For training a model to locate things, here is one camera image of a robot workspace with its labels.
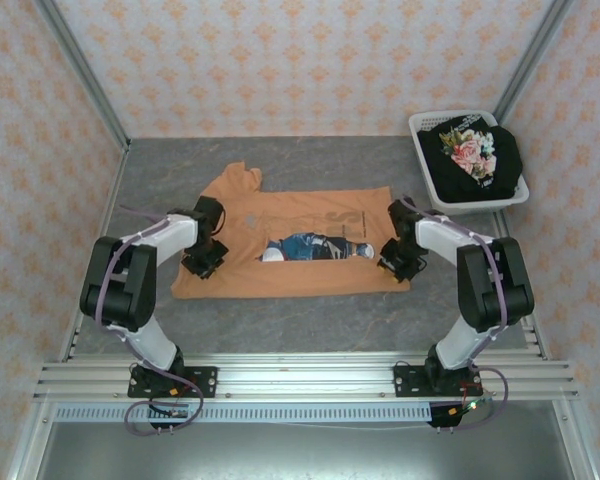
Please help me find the orange printed t-shirt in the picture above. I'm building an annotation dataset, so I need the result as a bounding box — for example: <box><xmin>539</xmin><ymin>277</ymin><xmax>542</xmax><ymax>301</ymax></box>
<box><xmin>171</xmin><ymin>159</ymin><xmax>412</xmax><ymax>300</ymax></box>

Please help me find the black floral print t-shirt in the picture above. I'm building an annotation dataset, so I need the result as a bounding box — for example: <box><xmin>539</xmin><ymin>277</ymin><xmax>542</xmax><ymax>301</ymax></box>
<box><xmin>416</xmin><ymin>114</ymin><xmax>524</xmax><ymax>204</ymax></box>

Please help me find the white plastic basket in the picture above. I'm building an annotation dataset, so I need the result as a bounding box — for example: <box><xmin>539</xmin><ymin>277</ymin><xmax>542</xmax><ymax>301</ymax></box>
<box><xmin>408</xmin><ymin>110</ymin><xmax>530</xmax><ymax>216</ymax></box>

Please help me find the small circuit board with led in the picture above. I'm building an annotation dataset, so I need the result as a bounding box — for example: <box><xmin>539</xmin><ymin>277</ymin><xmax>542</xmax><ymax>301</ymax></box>
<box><xmin>449</xmin><ymin>397</ymin><xmax>496</xmax><ymax>416</ymax></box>

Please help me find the steel sheet panel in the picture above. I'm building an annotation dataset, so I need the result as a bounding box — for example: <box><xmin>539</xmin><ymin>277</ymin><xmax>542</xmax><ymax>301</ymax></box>
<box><xmin>4</xmin><ymin>399</ymin><xmax>600</xmax><ymax>480</ymax></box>

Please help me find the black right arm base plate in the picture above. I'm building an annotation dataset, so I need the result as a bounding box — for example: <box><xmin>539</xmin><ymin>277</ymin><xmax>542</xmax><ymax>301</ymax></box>
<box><xmin>393</xmin><ymin>364</ymin><xmax>484</xmax><ymax>400</ymax></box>

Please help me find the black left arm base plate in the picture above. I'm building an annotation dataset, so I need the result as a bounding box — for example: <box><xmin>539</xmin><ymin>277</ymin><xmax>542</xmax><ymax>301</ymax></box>
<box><xmin>127</xmin><ymin>366</ymin><xmax>219</xmax><ymax>400</ymax></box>

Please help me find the aluminium mounting rail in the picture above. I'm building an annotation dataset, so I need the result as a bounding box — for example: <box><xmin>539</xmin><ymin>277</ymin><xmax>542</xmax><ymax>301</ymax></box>
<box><xmin>32</xmin><ymin>360</ymin><xmax>579</xmax><ymax>402</ymax></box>

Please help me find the white slotted cable duct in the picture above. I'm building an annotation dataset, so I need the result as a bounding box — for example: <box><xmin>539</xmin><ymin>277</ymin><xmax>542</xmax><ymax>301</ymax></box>
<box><xmin>54</xmin><ymin>403</ymin><xmax>434</xmax><ymax>424</ymax></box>

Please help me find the aluminium frame post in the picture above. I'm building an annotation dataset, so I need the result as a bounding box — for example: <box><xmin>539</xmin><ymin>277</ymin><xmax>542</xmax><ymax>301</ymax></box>
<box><xmin>493</xmin><ymin>0</ymin><xmax>577</xmax><ymax>132</ymax></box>
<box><xmin>33</xmin><ymin>0</ymin><xmax>132</xmax><ymax>154</ymax></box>

